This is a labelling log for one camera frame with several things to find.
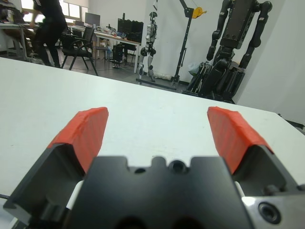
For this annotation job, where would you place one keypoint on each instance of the large black humanoid robot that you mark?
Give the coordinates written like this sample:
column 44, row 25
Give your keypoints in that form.
column 238, row 23

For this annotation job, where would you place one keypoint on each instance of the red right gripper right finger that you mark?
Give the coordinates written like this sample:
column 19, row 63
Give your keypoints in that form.
column 228, row 133

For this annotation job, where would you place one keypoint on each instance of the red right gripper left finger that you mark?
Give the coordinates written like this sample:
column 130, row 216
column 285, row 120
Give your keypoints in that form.
column 81, row 133

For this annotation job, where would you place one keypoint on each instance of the black office chair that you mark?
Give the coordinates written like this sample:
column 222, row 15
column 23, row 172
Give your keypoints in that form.
column 78, row 51

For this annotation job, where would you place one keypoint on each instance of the white cloth pile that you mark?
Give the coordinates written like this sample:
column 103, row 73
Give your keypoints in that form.
column 163, row 76

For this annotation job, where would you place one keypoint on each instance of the person in black clothes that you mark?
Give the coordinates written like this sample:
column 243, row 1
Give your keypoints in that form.
column 51, row 23

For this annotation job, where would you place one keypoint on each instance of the grey office desk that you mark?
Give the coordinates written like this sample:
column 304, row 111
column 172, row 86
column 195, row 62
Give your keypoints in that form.
column 14, row 25

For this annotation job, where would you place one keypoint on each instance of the black computer tower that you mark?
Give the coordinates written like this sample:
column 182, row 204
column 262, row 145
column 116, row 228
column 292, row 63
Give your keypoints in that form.
column 118, row 53

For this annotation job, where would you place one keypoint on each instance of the black computer monitor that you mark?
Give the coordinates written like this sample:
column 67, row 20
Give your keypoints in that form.
column 92, row 19

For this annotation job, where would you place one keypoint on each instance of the black equipment cases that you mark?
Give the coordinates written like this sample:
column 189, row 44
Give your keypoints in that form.
column 133, row 29

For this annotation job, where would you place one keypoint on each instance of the black gantry stand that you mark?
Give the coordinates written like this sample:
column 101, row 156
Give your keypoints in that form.
column 184, row 47

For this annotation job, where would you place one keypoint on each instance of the yellow hoist reel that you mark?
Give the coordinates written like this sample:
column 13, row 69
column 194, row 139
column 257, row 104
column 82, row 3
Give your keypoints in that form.
column 197, row 13

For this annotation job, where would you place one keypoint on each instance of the small silver humanoid robot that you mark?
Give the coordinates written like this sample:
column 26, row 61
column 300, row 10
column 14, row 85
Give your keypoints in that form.
column 149, row 31

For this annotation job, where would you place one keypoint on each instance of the bright window row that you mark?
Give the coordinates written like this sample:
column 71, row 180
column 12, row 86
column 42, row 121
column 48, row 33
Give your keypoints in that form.
column 74, row 10

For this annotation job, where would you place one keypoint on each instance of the folded black chairs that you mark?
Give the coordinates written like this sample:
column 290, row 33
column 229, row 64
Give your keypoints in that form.
column 202, row 78

